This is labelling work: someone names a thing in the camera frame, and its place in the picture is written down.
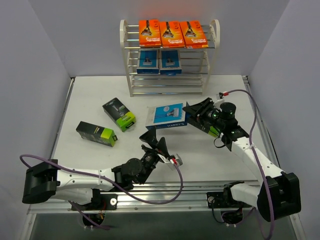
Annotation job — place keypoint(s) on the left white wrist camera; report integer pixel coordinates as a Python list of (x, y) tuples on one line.
[(174, 161)]

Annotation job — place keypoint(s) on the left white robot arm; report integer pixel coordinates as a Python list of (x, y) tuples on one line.
[(48, 179)]

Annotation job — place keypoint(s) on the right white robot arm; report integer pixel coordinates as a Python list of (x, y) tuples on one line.
[(278, 194)]

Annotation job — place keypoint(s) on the black green Gillette Labs carton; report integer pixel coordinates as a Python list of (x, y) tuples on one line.
[(97, 134)]

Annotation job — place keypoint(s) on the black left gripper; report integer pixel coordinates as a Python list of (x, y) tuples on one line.
[(152, 150)]

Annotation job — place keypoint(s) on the grey Harry's box blue razor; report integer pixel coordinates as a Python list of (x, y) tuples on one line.
[(166, 116)]

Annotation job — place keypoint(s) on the aluminium rail base frame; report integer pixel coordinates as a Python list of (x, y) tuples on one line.
[(205, 160)]

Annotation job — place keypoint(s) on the Harry's blade cartridge pack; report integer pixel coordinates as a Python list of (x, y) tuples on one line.
[(170, 62)]

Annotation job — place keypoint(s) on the white chrome-bar shelf rack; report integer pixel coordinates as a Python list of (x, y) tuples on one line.
[(197, 64)]

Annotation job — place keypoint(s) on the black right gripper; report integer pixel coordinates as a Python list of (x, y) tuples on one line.
[(203, 113)]

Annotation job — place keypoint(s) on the orange Gillette Fusion5 razor box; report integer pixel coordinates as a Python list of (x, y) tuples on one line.
[(193, 34)]

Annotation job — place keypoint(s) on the small orange Gillette razor box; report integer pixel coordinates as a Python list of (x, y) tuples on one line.
[(149, 33)]

